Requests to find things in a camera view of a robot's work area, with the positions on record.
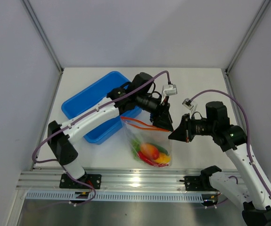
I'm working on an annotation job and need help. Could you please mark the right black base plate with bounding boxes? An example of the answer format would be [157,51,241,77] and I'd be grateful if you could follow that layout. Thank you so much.
[179,176,217,192]

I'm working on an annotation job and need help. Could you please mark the aluminium mounting rail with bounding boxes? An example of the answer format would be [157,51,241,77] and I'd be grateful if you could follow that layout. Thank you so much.
[16,168,201,193]

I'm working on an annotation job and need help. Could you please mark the blue plastic tray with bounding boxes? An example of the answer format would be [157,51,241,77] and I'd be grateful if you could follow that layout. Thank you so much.
[61,71,142,145]

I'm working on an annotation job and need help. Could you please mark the right aluminium frame post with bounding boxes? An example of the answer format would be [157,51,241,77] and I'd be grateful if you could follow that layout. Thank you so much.
[224,0,271,73]

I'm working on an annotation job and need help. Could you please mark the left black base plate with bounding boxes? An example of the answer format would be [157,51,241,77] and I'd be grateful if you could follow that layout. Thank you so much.
[59,174,102,189]

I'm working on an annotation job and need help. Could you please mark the left aluminium frame post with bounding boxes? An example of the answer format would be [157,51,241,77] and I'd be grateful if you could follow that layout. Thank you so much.
[21,0,64,73]

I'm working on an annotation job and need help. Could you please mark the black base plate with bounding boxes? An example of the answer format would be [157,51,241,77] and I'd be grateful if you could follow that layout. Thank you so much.
[59,174,102,189]
[179,176,217,192]

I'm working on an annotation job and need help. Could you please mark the red chili pepper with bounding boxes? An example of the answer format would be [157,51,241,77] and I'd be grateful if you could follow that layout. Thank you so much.
[138,152,169,168]

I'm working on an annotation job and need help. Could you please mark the aluminium frame post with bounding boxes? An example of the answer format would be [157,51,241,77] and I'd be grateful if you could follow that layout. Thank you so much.
[224,0,271,73]
[21,0,64,73]

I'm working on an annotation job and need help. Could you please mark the clear zip top bag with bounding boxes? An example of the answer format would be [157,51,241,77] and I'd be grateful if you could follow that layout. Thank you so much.
[121,116,172,168]

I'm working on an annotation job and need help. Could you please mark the green chili pepper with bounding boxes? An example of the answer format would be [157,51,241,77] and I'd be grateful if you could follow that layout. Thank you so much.
[152,144,170,156]

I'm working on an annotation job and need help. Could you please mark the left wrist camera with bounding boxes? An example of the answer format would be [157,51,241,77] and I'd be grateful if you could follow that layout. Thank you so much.
[162,84,177,101]

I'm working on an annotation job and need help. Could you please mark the yellow orange mango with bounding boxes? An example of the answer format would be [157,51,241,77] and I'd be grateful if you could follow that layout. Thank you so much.
[154,153,171,164]

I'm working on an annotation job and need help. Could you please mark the green grape bunch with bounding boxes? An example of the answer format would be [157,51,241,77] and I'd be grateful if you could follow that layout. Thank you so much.
[130,139,140,161]

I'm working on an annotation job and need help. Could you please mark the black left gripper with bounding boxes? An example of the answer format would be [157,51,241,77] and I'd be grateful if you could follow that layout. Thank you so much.
[136,93,173,132]

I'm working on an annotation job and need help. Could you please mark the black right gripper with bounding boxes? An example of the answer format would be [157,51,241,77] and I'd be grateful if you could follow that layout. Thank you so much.
[168,113,216,143]

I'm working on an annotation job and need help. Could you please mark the white slotted cable duct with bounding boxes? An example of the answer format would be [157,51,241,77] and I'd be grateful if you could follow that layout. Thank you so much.
[25,190,204,203]

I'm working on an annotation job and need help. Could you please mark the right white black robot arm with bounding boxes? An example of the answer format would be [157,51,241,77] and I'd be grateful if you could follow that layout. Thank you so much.
[169,101,271,226]

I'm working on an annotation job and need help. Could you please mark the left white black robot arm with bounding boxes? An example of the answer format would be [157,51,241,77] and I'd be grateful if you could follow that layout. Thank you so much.
[47,72,177,188]

